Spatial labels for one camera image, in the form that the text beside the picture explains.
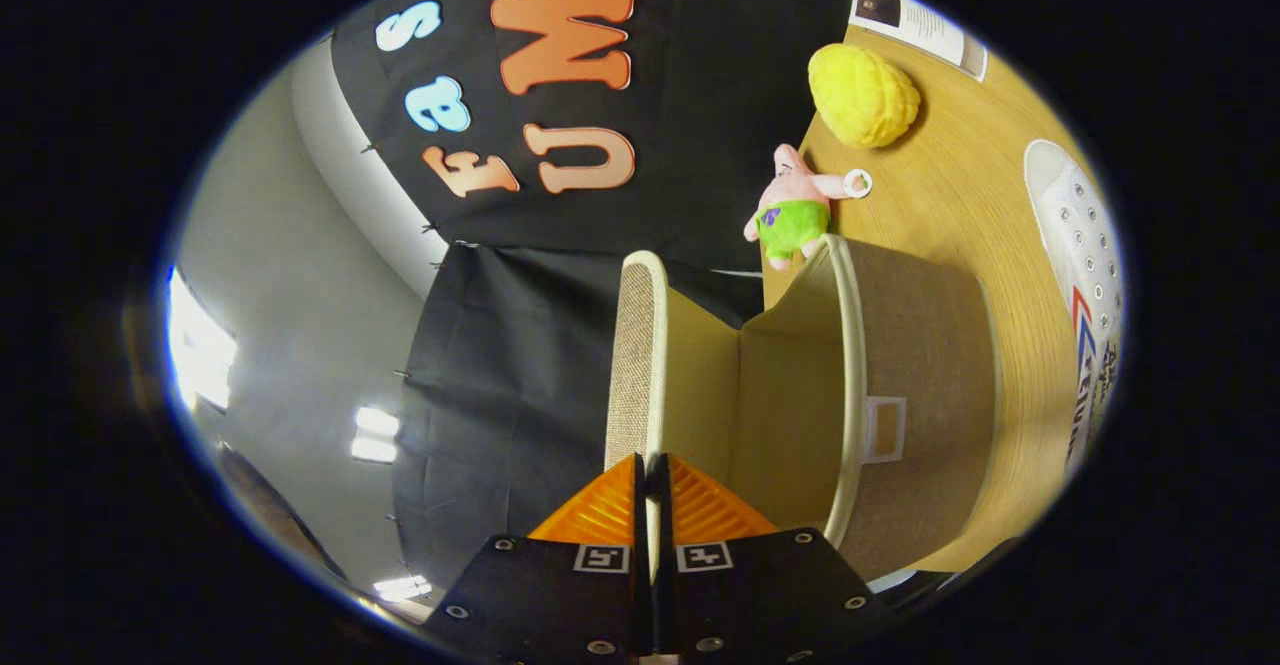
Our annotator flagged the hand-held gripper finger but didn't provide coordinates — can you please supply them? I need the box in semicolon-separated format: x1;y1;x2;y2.
655;453;896;665
420;453;653;665

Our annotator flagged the white canvas shoe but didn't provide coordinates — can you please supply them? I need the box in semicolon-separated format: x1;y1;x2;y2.
1023;139;1126;481

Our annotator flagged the white portrait cover book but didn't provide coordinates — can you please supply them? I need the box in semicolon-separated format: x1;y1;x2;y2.
848;0;989;83

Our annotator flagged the pink starfish plush toy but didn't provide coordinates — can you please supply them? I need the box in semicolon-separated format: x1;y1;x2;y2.
743;143;873;271

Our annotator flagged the beige fabric storage box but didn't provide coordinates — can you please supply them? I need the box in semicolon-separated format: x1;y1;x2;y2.
605;233;1004;581

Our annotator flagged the yellow plush toy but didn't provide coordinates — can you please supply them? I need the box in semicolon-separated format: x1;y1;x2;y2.
808;42;922;150

